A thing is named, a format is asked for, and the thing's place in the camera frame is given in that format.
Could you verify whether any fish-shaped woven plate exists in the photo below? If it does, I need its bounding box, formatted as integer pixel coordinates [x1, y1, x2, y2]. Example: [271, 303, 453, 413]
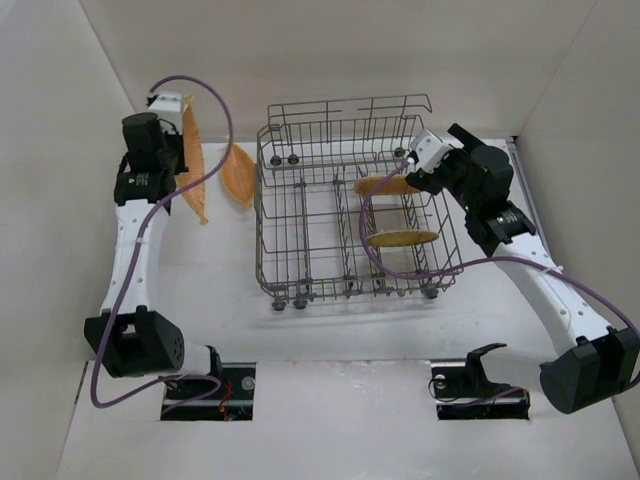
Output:
[220, 144, 256, 208]
[176, 95, 208, 225]

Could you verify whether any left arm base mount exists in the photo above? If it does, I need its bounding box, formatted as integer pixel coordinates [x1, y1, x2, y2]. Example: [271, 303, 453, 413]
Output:
[160, 363, 257, 422]

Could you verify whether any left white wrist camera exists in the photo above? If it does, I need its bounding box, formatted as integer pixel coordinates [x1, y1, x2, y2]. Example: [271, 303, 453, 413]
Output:
[146, 91, 184, 124]

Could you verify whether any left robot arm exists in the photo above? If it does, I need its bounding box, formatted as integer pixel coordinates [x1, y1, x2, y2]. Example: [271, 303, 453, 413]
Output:
[84, 108, 216, 378]

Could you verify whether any round woven plate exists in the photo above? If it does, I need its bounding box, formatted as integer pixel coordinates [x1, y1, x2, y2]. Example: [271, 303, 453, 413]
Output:
[366, 229, 439, 248]
[353, 175, 420, 196]

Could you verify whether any grey wire dish rack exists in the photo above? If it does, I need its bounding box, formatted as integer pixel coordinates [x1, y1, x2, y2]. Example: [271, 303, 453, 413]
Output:
[254, 94, 461, 311]

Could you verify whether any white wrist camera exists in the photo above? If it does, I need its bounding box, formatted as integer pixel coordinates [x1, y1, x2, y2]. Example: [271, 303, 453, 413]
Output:
[146, 91, 184, 124]
[409, 129, 453, 173]

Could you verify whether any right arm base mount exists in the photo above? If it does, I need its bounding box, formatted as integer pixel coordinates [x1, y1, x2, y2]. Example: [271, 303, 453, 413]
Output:
[428, 360, 531, 421]

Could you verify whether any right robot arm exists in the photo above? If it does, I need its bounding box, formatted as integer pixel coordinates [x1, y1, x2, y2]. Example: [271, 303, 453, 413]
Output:
[406, 124, 639, 414]

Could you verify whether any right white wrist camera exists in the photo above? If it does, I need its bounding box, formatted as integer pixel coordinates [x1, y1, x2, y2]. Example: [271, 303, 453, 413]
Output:
[409, 129, 453, 173]

